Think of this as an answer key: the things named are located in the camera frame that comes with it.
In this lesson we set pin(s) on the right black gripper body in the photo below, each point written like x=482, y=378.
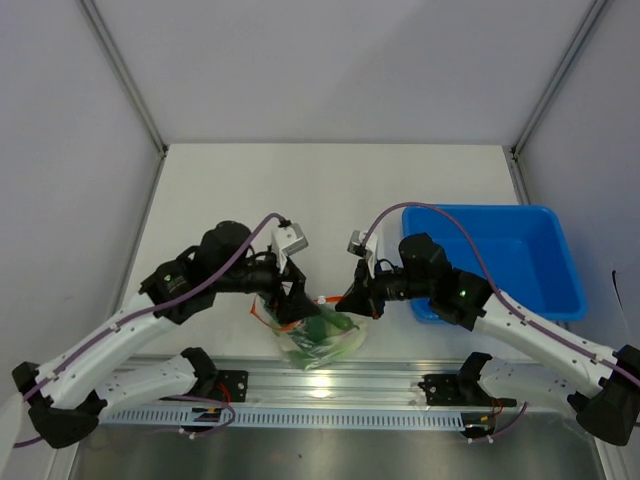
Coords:
x=371, y=287

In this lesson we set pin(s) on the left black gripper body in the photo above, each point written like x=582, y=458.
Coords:
x=277, y=290

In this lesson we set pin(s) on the clear zip bag orange zipper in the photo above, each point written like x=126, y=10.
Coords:
x=260, y=311

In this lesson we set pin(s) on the green lettuce head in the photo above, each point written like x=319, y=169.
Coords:
x=319, y=347

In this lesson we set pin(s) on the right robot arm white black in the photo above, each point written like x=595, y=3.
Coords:
x=476, y=304

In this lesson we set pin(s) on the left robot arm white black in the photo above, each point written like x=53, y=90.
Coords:
x=69, y=396

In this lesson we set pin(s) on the blue plastic bin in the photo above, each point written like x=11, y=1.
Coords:
x=523, y=247

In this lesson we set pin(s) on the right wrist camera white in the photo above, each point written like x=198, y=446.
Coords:
x=365, y=246

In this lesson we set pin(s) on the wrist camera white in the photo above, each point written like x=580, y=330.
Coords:
x=287, y=241
x=365, y=246

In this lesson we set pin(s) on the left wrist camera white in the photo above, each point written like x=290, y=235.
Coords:
x=287, y=241

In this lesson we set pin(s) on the aluminium mounting rail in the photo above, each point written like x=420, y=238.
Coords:
x=358, y=384

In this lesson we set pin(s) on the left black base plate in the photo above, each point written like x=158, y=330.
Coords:
x=231, y=386

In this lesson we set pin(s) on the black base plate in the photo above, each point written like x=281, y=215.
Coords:
x=231, y=386
x=454, y=390

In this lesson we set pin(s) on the white slotted cable duct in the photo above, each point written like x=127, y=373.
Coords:
x=199, y=416

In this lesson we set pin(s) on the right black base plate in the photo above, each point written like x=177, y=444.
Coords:
x=454, y=390

